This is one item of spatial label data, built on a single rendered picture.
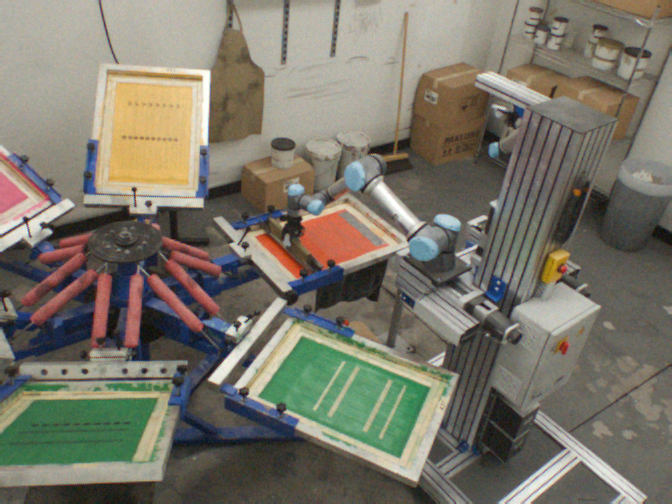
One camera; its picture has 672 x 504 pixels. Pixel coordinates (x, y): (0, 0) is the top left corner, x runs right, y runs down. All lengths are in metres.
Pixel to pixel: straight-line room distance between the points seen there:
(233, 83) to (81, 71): 1.11
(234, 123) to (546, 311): 3.18
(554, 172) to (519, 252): 0.41
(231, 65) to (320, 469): 2.98
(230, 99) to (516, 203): 2.99
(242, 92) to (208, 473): 2.87
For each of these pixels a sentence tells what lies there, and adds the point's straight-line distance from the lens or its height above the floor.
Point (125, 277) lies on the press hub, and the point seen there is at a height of 1.15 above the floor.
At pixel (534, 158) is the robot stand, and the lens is 2.70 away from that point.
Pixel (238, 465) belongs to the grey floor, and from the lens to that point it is 3.70.
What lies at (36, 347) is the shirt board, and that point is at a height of 0.92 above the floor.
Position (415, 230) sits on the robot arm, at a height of 1.49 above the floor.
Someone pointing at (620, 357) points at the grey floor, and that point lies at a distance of 4.92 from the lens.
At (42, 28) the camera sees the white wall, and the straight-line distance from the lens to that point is 4.64.
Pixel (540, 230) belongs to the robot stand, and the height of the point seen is 1.60.
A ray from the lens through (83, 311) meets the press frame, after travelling 3.04.
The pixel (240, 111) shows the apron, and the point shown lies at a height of 0.78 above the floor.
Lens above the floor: 2.99
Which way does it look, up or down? 36 degrees down
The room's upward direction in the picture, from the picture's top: 7 degrees clockwise
